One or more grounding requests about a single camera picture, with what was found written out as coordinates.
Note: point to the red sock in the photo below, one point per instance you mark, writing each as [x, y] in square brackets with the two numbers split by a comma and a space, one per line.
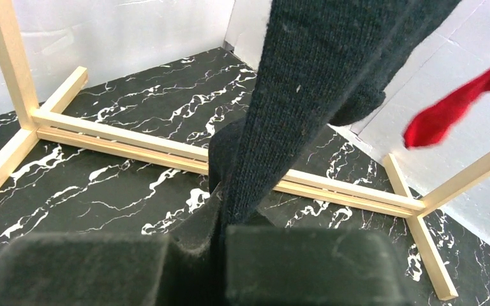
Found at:
[432, 124]

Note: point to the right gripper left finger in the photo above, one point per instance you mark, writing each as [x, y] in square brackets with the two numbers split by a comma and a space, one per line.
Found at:
[175, 268]

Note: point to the wooden clothes rack frame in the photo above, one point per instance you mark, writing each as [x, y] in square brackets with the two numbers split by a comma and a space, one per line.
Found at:
[48, 122]

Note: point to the black sock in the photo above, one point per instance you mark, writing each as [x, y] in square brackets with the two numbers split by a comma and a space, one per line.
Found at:
[323, 62]

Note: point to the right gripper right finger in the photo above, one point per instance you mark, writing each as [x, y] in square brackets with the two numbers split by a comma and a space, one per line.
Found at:
[269, 265]

